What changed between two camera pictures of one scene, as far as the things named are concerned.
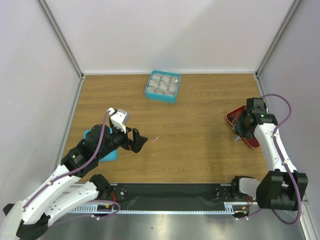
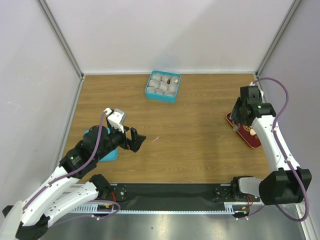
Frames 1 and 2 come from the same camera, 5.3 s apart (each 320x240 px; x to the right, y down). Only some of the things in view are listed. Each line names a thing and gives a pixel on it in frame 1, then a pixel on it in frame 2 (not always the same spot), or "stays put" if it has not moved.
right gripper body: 240,125 → 238,106
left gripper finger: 136,135 stays put
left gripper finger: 135,146 stays put
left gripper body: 120,138 stays put
